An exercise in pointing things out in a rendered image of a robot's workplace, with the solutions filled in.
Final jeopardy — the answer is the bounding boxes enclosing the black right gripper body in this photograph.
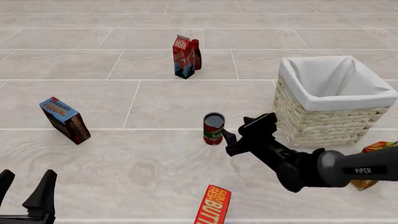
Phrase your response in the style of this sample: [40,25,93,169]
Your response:
[226,131,277,157]

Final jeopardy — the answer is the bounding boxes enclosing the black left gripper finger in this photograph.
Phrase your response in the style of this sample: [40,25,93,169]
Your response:
[22,169,58,217]
[0,169,16,207]

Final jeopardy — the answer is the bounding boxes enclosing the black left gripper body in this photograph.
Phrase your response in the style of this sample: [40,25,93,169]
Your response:
[0,212,57,224]

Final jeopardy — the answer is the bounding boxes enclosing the red tomato sauce can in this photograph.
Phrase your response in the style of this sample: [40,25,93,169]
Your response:
[203,112,226,147]

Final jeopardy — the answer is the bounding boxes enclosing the white cloth basket liner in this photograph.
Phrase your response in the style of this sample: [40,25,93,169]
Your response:
[278,55,398,112]

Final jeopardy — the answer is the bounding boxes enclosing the woven wicker basket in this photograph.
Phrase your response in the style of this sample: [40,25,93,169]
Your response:
[272,75,391,147]

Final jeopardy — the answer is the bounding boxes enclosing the dark red sauce bottle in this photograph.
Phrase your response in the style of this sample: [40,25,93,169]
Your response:
[190,39,203,71]

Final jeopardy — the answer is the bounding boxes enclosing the red and yellow butter box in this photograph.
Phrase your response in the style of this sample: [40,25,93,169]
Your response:
[193,184,233,224]

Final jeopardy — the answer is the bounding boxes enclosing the blue chocolate pudding box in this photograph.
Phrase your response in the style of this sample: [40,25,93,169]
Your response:
[39,96,91,146]

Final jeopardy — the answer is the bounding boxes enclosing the red and blue milk carton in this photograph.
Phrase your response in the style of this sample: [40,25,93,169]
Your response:
[172,34,197,80]

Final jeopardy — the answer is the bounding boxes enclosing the orange juice carton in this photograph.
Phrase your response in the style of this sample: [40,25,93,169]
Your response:
[350,141,398,192]

